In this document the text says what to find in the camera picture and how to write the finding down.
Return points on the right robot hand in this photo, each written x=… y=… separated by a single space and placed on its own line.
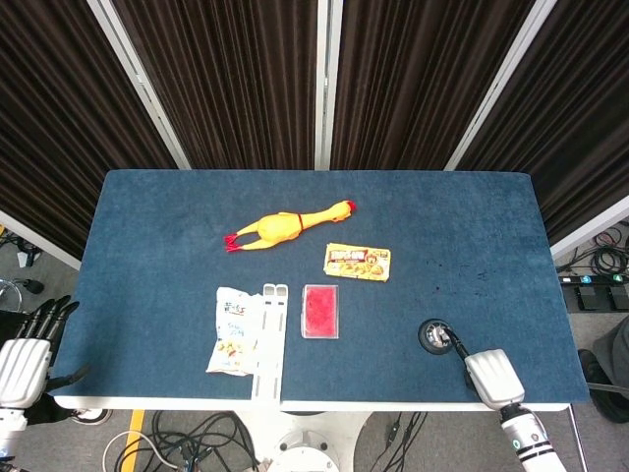
x=491 y=376

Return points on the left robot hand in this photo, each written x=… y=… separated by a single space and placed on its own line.
x=24 y=364

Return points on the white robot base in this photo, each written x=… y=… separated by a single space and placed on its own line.
x=304 y=437

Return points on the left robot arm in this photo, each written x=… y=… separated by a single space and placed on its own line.
x=10 y=432

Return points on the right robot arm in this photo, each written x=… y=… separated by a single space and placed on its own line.
x=533 y=437

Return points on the black and white sneaker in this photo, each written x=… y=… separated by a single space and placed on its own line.
x=91 y=417

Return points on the grey trouser leg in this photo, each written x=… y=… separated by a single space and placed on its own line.
x=611 y=364

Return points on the black power strip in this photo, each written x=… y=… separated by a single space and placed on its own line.
x=597 y=280

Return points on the yellow snack box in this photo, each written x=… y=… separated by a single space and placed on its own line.
x=358 y=262

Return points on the clear box of red items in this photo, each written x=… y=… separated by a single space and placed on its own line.
x=320 y=311

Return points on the blue table mat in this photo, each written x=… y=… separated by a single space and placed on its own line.
x=314 y=275

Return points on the white snack bag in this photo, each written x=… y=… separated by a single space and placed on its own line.
x=233 y=332

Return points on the yellow rubber chicken toy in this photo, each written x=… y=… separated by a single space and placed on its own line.
x=290 y=226

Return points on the dark pleated curtain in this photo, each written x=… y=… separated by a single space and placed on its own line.
x=231 y=78

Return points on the chrome stool frame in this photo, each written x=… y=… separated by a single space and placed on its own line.
x=12 y=290

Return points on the white slotted bracket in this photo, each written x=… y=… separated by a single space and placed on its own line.
x=269 y=344

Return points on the white partition frame post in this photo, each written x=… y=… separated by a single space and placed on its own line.
x=498 y=83
x=137 y=83
x=326 y=83

